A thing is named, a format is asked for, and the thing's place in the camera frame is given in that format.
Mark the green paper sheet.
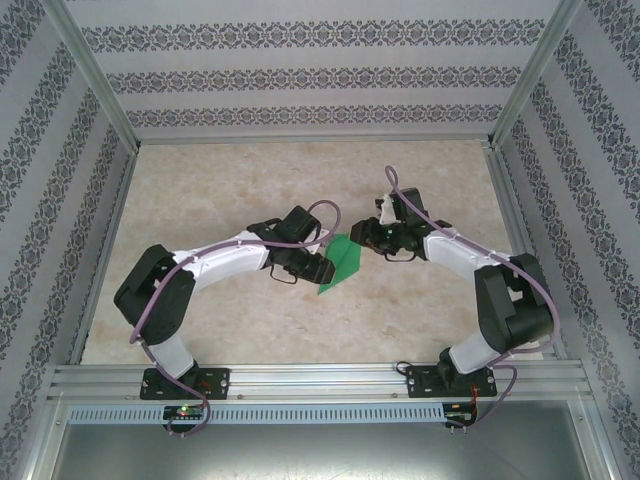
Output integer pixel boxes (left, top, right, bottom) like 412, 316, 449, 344
316, 233, 363, 297

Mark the small circuit board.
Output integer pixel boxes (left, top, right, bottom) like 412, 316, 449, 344
446, 403, 479, 426

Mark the circuit board with green light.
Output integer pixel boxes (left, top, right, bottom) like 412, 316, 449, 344
163, 405, 207, 421

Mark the aluminium mounting rail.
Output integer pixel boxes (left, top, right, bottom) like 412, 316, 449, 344
47, 363, 594, 401

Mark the slotted grey cable duct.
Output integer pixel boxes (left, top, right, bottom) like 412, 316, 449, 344
67, 403, 446, 425

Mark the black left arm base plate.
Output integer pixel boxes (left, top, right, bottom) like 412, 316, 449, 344
139, 367, 231, 401

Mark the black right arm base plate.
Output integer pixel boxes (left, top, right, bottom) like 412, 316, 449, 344
403, 364, 499, 400

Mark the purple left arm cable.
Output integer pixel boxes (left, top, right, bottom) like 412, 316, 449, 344
130, 198, 345, 437

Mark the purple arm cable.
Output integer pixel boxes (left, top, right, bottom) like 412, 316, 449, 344
383, 165, 559, 435
130, 198, 345, 437

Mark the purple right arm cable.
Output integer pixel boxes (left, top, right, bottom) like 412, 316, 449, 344
383, 165, 559, 435

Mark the aluminium frame post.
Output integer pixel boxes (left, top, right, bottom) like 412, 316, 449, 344
482, 0, 586, 151
46, 0, 143, 154

